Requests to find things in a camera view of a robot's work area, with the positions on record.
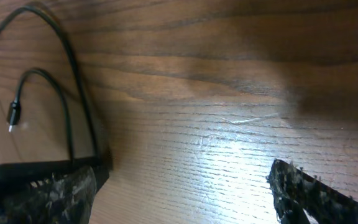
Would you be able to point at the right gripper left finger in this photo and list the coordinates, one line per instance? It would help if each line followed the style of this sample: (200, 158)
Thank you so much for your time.
(66, 200)

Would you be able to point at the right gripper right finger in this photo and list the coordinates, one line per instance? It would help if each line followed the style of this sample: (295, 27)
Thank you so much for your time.
(297, 196)

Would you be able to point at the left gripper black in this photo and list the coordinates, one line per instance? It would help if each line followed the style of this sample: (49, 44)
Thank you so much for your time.
(16, 177)

